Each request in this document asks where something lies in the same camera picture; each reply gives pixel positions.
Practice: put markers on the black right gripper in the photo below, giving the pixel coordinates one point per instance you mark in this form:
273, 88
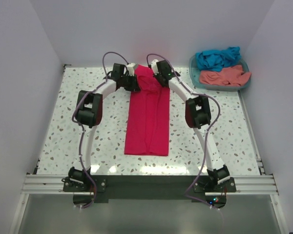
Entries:
156, 77

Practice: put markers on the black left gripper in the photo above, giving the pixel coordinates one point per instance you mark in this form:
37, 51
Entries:
134, 86

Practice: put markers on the magenta red t shirt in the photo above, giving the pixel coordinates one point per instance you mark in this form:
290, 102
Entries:
147, 132

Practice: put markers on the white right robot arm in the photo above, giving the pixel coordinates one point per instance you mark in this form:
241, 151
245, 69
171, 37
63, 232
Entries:
197, 116

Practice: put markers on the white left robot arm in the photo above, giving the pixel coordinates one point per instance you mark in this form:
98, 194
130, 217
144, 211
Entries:
89, 112

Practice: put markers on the translucent blue plastic basket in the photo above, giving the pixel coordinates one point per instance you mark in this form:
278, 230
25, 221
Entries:
194, 73

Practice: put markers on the blue t shirt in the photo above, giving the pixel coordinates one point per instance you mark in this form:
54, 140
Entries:
216, 60

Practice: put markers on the salmon pink t shirt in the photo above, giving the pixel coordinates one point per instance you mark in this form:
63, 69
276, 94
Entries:
233, 76

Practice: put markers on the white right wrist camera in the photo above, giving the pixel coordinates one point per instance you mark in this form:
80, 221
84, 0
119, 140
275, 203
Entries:
153, 66

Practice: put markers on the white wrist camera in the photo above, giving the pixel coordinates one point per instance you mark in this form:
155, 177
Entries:
131, 67
153, 66

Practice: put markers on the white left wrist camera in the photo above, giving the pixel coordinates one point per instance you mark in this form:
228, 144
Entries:
131, 67

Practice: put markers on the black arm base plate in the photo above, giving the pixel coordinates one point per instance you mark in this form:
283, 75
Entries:
168, 194

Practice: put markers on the aluminium frame rail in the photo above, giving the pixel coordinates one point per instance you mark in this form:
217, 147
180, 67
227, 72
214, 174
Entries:
237, 184

